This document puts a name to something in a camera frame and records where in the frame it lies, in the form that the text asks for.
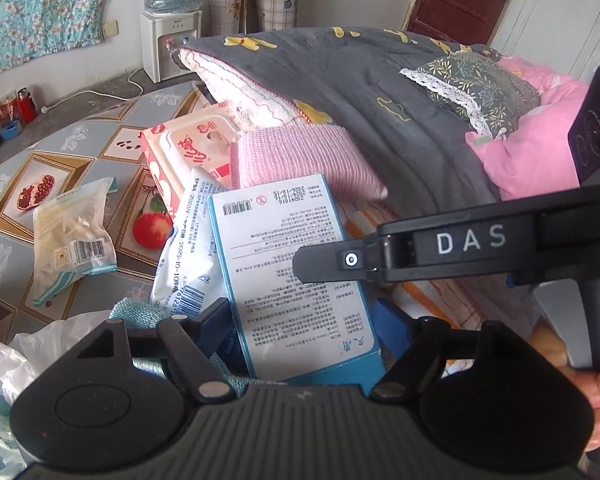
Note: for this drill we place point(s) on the fruit printed mat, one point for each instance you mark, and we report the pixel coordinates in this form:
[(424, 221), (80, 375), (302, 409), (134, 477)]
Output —
[(80, 140)]

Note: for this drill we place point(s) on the clear snack bag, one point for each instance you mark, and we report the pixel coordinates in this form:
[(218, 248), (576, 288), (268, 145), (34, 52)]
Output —
[(70, 240)]

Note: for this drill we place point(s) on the small blue item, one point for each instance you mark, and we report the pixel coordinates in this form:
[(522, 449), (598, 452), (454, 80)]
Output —
[(10, 131)]

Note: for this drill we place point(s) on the floral wall cloth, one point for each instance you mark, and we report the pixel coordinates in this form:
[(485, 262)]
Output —
[(35, 5)]

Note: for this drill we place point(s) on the white barcode packet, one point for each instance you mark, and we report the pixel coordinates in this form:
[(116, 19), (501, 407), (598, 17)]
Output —
[(187, 255)]

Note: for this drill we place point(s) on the white panel door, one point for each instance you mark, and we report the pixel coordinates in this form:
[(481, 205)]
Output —
[(570, 15)]

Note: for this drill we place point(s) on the floral pillow with lace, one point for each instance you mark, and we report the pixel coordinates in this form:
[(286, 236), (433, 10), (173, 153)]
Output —
[(480, 90)]

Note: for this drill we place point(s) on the white plastic bag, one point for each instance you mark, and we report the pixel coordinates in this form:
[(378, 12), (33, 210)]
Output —
[(10, 375)]

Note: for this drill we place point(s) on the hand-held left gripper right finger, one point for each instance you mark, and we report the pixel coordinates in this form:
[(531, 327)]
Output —
[(387, 317)]

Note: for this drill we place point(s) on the blue and white box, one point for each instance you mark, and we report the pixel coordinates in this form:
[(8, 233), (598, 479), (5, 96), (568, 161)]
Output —
[(290, 270)]

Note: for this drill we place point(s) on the white water dispenser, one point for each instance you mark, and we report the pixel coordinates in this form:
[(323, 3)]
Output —
[(155, 45)]

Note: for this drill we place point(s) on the red thermos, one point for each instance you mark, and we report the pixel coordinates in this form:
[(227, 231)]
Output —
[(26, 105)]

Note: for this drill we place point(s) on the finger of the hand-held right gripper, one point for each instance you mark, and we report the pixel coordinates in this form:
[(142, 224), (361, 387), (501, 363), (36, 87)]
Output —
[(325, 262)]

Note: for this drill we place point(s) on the grey quilt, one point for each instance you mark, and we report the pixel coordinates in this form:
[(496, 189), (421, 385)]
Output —
[(360, 85)]

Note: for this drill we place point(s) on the red wet wipes pack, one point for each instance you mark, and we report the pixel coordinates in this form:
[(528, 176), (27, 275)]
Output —
[(180, 160)]

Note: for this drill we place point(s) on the wall socket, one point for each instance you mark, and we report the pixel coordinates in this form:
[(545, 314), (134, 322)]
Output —
[(110, 28)]

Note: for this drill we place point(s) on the pink blanket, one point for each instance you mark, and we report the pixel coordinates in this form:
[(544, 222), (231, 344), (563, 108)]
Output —
[(535, 150)]

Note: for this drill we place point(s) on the light blue towel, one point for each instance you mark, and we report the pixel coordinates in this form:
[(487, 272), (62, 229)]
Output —
[(135, 310)]

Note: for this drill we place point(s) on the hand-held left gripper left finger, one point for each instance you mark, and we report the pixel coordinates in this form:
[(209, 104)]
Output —
[(207, 325)]

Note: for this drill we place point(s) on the pink knitted cloth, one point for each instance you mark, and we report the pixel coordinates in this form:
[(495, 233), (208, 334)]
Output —
[(300, 155)]

